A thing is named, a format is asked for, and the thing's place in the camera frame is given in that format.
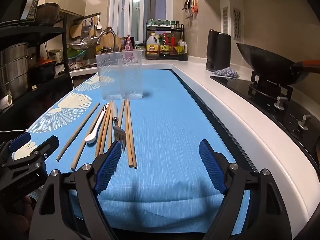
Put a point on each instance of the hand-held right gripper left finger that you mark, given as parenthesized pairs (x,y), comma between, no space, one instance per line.
(108,168)

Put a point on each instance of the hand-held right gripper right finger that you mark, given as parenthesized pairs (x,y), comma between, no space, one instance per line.
(212,166)

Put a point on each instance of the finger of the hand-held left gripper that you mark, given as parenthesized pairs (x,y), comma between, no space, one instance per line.
(46,146)
(19,141)

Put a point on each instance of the clear plastic utensil holder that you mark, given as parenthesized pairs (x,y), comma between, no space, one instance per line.
(112,80)

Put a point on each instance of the person's left hand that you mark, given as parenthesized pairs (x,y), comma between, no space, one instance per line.
(15,220)

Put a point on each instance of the white roll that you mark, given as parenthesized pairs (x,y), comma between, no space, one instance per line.
(6,101)

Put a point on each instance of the blue patterned table mat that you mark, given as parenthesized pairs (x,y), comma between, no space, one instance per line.
(170,120)

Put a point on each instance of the steel stockpot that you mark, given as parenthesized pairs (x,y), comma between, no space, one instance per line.
(12,72)

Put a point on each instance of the black pot with orange lid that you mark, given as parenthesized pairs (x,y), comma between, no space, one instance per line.
(42,71)

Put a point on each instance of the metal stove knob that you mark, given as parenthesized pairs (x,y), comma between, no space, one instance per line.
(304,123)
(281,103)

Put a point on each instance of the blue white dishcloth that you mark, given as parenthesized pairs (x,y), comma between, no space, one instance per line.
(226,73)

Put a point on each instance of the green plastic basin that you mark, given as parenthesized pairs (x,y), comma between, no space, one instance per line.
(76,53)

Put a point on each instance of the black burner grate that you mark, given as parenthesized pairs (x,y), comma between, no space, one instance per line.
(260,81)

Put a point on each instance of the steel bowl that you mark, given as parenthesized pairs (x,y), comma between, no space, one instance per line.
(77,46)

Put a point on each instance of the black metal shelf rack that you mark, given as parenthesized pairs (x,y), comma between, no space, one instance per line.
(30,31)

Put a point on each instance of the black electric kettle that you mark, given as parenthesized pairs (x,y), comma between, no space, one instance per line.
(217,50)

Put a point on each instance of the black condiment rack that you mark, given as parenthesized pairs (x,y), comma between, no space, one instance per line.
(167,57)

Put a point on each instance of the clear yellow oil bottle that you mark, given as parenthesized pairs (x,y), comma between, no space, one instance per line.
(182,47)

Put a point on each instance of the metal grater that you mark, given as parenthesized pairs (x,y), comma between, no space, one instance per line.
(85,30)

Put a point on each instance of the pink dish soap bottle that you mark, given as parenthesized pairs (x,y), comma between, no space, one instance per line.
(128,45)

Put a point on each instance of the chrome kitchen faucet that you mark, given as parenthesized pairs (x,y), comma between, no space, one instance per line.
(115,42)

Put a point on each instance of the yellow oil jug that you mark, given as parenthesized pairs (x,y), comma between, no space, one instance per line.
(152,47)

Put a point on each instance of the row of sauce bottles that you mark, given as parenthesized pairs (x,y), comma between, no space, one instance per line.
(168,43)

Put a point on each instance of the brown pot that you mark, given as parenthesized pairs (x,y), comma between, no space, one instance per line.
(47,13)

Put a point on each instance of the white hanging ladle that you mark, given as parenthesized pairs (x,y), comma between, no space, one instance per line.
(99,25)

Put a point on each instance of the microwave oven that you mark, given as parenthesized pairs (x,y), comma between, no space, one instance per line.
(27,2)

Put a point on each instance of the row of spice jars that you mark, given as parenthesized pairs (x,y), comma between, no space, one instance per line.
(162,23)

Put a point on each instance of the hanging metal tool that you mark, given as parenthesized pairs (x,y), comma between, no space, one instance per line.
(188,7)

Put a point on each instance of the hanging orange utensil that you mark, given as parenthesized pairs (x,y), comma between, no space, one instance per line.
(195,6)

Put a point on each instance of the glass balcony door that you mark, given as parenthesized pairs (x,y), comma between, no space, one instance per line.
(140,10)

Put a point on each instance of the wide wall vent grille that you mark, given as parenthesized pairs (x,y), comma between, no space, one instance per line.
(237,23)

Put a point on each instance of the narrow wall vent grille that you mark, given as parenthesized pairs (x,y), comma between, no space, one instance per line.
(225,20)

